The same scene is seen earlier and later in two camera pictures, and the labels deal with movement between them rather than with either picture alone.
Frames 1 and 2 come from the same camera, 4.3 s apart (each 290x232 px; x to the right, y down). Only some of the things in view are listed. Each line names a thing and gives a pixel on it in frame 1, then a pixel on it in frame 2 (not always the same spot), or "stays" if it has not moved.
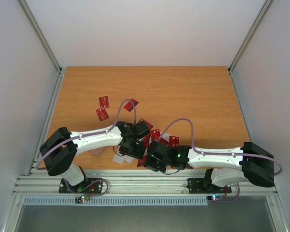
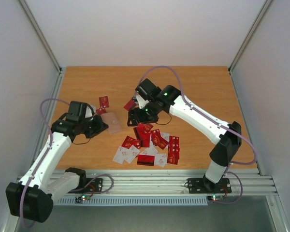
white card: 119,159 stays
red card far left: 104,102 stays
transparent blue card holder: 97,151 → 114,126
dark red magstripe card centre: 146,140 stays
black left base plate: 88,185 stays
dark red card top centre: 129,107 stays
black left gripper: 138,154 → 100,127
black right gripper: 152,163 → 137,116
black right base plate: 197,186 stays
